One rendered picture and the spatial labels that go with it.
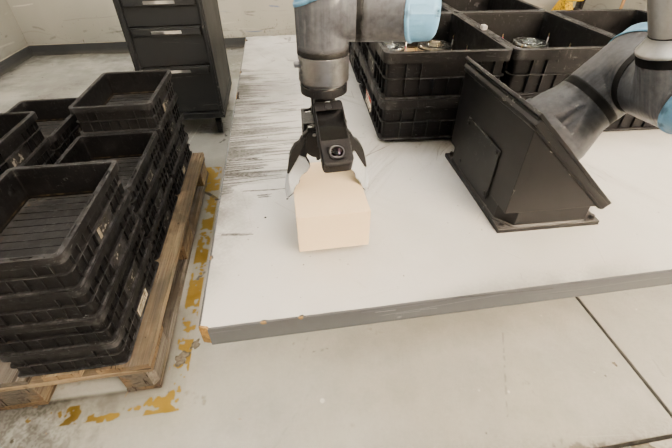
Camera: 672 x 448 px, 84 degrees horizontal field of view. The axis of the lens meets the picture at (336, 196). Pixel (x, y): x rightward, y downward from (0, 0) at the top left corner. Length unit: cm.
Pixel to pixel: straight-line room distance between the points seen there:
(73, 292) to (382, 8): 90
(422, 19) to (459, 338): 114
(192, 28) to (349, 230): 192
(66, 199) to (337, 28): 106
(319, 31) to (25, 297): 89
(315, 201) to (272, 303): 18
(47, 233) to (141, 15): 148
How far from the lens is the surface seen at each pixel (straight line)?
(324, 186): 66
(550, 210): 79
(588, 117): 79
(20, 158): 168
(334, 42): 54
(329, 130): 56
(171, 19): 242
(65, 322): 118
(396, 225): 73
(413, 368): 136
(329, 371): 133
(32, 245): 126
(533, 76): 106
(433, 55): 92
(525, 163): 69
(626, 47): 82
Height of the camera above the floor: 118
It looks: 37 degrees down
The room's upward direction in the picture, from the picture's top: straight up
